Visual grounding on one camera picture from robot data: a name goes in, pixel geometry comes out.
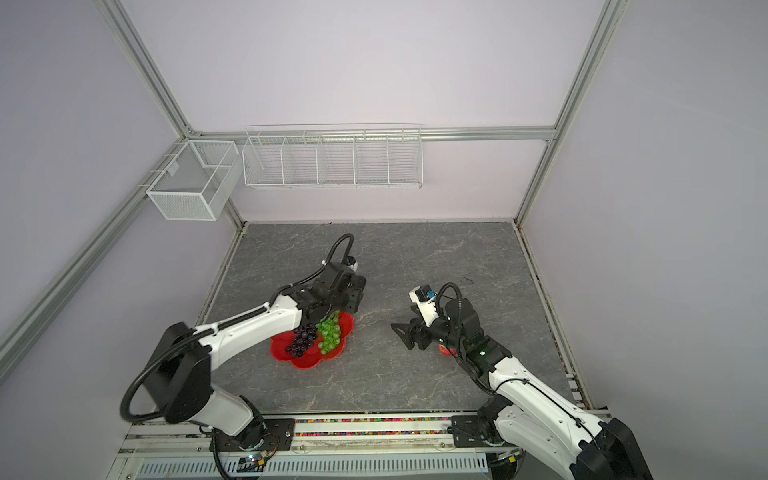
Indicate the aluminium frame corner post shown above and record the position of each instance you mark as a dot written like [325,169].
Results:
[607,23]

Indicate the red flower-shaped fruit bowl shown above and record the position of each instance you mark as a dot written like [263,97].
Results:
[313,356]

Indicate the long white wire basket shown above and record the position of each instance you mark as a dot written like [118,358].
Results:
[333,155]

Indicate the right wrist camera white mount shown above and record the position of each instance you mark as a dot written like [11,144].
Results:
[423,298]

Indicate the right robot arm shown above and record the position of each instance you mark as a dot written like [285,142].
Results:
[523,410]

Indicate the small white mesh basket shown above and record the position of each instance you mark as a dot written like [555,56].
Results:
[198,181]

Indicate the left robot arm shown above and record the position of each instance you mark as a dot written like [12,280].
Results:
[176,383]

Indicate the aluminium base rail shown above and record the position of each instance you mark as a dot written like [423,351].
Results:
[389,445]

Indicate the red fake fruit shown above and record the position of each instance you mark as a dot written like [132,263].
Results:
[446,351]

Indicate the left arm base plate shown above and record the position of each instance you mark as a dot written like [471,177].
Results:
[270,435]

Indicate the purple fake grape bunch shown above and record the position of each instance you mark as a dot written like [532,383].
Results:
[304,338]

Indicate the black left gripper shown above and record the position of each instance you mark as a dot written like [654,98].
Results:
[353,300]

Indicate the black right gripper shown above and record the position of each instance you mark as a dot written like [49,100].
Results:
[412,330]

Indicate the green fake grape bunch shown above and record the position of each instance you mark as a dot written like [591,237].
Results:
[330,331]

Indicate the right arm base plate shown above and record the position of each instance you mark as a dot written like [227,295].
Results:
[473,431]

